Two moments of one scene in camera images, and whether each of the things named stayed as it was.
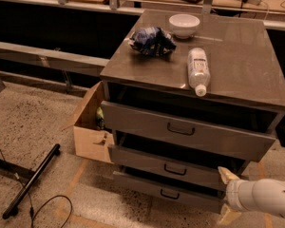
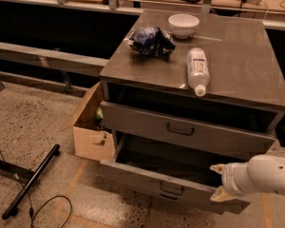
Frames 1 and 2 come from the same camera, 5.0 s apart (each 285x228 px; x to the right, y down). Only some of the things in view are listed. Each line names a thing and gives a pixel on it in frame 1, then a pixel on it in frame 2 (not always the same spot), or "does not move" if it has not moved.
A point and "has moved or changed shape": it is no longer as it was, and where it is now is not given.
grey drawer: [208, 171] has moved or changed shape
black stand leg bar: [12, 208] does not move
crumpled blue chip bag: [152, 41] does not move
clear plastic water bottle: [198, 68] does not move
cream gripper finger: [227, 216] → [220, 195]
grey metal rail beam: [48, 57] does not move
